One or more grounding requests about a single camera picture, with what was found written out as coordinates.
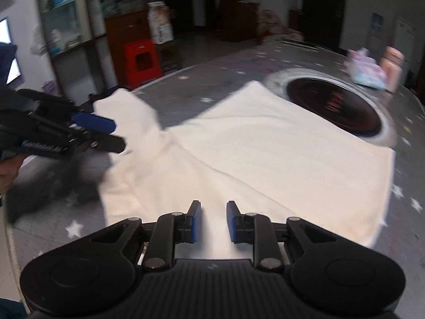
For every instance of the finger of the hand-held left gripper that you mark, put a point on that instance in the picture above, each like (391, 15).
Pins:
(106, 143)
(94, 122)

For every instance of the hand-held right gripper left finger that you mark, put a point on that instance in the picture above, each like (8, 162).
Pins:
(194, 221)

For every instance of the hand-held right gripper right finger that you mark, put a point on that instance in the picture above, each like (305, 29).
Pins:
(231, 221)

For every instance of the cream garment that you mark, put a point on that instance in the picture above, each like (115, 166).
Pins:
(265, 159)

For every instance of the person's left hand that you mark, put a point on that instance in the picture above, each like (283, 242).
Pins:
(10, 172)

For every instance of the purple plastic basket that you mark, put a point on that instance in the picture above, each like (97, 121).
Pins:
(51, 88)

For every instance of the brown wooden cabinet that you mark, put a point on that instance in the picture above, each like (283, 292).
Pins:
(128, 40)

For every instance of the red plastic stool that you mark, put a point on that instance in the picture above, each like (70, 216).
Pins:
(139, 45)

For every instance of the glass display cabinet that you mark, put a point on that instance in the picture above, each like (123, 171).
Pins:
(63, 13)

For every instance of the white printed sack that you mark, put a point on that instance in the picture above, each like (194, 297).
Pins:
(161, 23)

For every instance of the round black induction cooktop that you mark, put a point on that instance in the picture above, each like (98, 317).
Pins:
(332, 106)

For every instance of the dark wooden bookshelf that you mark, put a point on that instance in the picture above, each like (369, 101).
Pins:
(239, 6)

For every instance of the pink children's play tent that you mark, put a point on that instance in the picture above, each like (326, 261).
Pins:
(275, 26)

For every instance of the pastel tissue pack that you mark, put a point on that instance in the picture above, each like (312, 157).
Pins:
(368, 74)

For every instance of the pink thermos bottle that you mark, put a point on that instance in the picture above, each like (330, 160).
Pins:
(393, 69)

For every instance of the dark wooden door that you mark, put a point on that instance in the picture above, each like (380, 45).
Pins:
(323, 6)

